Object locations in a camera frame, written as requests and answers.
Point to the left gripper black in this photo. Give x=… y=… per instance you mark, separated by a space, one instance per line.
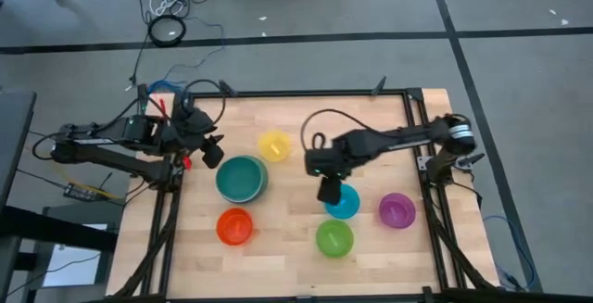
x=192 y=127

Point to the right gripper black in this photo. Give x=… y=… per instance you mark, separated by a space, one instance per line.
x=326 y=161

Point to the small cyan plastic bowl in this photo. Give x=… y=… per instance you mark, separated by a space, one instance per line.
x=348 y=202

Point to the small green plastic bowl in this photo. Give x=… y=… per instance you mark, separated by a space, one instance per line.
x=334 y=238

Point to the small yellow plastic bowl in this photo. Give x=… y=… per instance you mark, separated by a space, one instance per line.
x=274 y=146

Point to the small purple plastic bowl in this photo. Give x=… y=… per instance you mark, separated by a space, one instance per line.
x=397 y=210

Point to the small orange plastic bowl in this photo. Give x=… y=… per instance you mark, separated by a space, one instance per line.
x=234 y=226

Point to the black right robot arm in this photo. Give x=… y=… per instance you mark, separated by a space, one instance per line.
x=398 y=139

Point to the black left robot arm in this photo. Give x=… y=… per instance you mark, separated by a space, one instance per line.
x=116 y=131

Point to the large teal bowl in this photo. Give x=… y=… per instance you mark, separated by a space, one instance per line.
x=240 y=179

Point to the large mint green bowl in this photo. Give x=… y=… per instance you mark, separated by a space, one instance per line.
x=266 y=180

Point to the dark grey desk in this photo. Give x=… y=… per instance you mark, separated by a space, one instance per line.
x=14 y=141

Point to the silver metal bracket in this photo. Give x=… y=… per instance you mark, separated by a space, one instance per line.
x=424 y=162

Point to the black aluminium table frame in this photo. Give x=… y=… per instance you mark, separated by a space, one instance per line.
x=296 y=94

